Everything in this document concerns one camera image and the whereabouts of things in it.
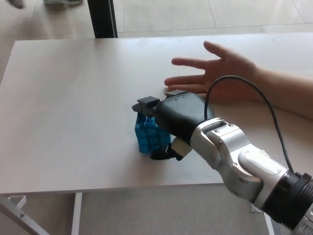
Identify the black vertical pillar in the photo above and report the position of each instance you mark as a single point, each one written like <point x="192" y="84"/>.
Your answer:
<point x="102" y="17"/>

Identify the blue textured cube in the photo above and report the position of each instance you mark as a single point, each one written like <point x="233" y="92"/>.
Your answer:
<point x="149" y="139"/>

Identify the white metal table leg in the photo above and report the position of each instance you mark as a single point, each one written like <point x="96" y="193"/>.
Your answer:
<point x="76" y="215"/>
<point x="269" y="226"/>

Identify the person's bare forearm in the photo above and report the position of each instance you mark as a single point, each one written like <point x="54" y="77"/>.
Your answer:
<point x="288" y="90"/>

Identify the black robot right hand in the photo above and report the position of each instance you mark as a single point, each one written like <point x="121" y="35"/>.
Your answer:
<point x="178" y="112"/>

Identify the person's bare hand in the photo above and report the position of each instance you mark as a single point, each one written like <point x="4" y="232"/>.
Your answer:
<point x="227" y="71"/>

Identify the grey diagonal table brace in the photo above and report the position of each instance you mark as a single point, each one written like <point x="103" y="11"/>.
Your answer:
<point x="12" y="210"/>

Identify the grey shoe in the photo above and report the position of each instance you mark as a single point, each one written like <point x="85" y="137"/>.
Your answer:
<point x="63" y="2"/>

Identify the white metal bracket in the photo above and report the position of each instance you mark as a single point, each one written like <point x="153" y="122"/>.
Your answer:
<point x="22" y="201"/>

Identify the brown shoe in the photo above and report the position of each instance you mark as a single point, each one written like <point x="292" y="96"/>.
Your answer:
<point x="15" y="3"/>

